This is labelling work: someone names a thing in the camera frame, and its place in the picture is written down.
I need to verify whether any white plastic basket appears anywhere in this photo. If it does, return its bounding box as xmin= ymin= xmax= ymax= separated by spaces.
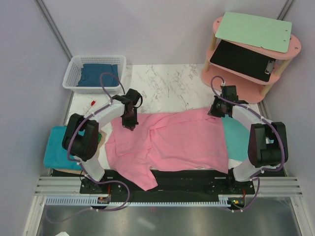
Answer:
xmin=63 ymin=55 xmax=131 ymax=94

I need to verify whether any folded teal t-shirt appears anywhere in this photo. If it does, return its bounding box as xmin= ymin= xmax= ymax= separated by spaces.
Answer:
xmin=43 ymin=126 xmax=82 ymax=171

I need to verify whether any white cable duct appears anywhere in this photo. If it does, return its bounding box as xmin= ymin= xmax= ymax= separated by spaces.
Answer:
xmin=45 ymin=196 xmax=245 ymax=207

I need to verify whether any pink three-tier shelf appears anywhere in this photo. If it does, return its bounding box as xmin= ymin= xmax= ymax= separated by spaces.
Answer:
xmin=201 ymin=16 xmax=302 ymax=104

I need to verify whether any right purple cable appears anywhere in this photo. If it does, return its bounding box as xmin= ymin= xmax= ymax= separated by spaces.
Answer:
xmin=211 ymin=75 xmax=286 ymax=213

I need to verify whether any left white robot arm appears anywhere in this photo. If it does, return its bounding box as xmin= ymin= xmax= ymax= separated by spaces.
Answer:
xmin=62 ymin=88 xmax=143 ymax=193

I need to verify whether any folded green t-shirt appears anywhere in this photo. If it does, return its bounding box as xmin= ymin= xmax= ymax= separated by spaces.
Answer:
xmin=97 ymin=133 xmax=102 ymax=143

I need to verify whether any red capped marker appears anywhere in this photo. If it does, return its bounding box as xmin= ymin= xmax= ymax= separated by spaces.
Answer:
xmin=84 ymin=100 xmax=96 ymax=114

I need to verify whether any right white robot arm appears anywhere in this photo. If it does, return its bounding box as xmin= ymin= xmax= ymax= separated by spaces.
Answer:
xmin=208 ymin=85 xmax=288 ymax=194

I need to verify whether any black clipboard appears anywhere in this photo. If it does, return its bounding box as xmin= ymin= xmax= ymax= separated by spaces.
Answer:
xmin=210 ymin=40 xmax=276 ymax=82

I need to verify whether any folded tan t-shirt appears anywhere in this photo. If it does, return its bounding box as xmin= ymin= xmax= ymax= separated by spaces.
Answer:
xmin=55 ymin=123 xmax=112 ymax=175

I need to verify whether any light green board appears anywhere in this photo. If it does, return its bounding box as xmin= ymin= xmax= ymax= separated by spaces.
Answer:
xmin=216 ymin=12 xmax=292 ymax=53

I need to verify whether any aluminium rail frame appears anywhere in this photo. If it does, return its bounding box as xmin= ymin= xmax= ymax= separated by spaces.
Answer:
xmin=35 ymin=177 xmax=303 ymax=197

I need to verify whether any pink t-shirt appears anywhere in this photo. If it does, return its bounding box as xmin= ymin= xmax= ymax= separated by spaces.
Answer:
xmin=105 ymin=108 xmax=229 ymax=191

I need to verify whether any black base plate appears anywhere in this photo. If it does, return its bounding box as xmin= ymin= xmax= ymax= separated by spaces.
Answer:
xmin=52 ymin=170 xmax=254 ymax=202

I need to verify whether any teal folding board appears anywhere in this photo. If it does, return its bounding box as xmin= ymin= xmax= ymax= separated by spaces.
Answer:
xmin=221 ymin=117 xmax=250 ymax=162

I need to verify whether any dark blue t-shirt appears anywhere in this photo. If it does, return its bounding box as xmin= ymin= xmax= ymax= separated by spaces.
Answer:
xmin=77 ymin=63 xmax=119 ymax=87

